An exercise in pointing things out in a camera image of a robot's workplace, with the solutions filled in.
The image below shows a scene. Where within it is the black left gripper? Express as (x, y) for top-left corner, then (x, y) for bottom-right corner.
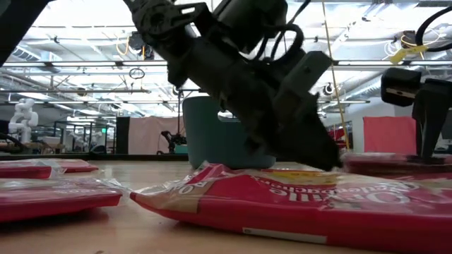
(192, 38), (342, 171)

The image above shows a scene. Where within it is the red popcorn bag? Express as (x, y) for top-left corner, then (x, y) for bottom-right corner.
(0, 177), (124, 223)
(52, 158), (100, 174)
(340, 152), (452, 179)
(0, 158), (66, 180)
(129, 161), (452, 254)

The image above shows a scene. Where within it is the red fabric partition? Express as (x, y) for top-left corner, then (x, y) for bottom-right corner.
(362, 116), (418, 155)

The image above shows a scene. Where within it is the red storage rack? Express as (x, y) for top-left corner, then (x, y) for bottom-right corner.
(326, 126), (350, 151)

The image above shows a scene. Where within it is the teal plastic basket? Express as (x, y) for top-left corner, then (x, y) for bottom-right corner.
(182, 95), (277, 170)

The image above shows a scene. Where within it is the pink fabric partition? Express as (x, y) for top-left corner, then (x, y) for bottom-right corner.
(127, 116), (184, 155)

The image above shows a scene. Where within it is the black partition panel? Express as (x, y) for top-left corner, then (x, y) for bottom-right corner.
(115, 116), (131, 155)

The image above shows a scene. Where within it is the black ceiling spotlight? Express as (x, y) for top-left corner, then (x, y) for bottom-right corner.
(126, 30), (146, 54)
(142, 42), (155, 61)

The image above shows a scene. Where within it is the overhead light bar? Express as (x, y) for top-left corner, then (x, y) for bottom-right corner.
(0, 59), (452, 68)

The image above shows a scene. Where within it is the yellow cable tag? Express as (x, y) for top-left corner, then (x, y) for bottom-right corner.
(390, 44), (429, 65)

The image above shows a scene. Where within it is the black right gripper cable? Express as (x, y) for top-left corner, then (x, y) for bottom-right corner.
(415, 5), (452, 54)

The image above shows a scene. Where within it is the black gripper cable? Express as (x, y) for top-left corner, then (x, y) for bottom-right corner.
(415, 5), (452, 54)
(252, 23), (307, 71)

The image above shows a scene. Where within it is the yellow hanging cable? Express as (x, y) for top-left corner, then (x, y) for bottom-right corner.
(320, 0), (351, 151)

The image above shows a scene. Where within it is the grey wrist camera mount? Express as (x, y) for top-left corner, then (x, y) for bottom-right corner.
(278, 50), (333, 119)

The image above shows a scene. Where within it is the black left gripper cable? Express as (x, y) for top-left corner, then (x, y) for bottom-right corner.
(252, 23), (307, 71)

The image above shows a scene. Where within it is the black metal table frame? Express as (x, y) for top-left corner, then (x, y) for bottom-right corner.
(0, 153), (188, 162)

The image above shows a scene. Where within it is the black cable coil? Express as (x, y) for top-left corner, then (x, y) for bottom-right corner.
(128, 67), (146, 80)

